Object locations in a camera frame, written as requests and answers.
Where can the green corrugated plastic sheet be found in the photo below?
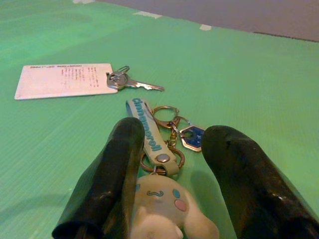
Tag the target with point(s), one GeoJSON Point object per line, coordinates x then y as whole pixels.
{"type": "Point", "coordinates": [236, 82]}

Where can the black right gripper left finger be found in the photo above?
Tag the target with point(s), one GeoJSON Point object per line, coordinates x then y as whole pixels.
{"type": "Point", "coordinates": [104, 179]}

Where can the white masking tape piece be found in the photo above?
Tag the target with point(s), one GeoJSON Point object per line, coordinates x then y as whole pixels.
{"type": "Point", "coordinates": [148, 15]}
{"type": "Point", "coordinates": [83, 1]}
{"type": "Point", "coordinates": [205, 27]}

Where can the blue-headed key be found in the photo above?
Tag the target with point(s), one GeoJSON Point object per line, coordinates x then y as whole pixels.
{"type": "Point", "coordinates": [193, 140]}

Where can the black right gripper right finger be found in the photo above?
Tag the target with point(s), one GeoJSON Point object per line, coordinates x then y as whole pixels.
{"type": "Point", "coordinates": [249, 184]}

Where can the silver key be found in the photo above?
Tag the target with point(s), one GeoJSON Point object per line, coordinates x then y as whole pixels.
{"type": "Point", "coordinates": [134, 84]}

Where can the white printed card tag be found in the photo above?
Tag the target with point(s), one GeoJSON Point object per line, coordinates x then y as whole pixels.
{"type": "Point", "coordinates": [54, 82]}

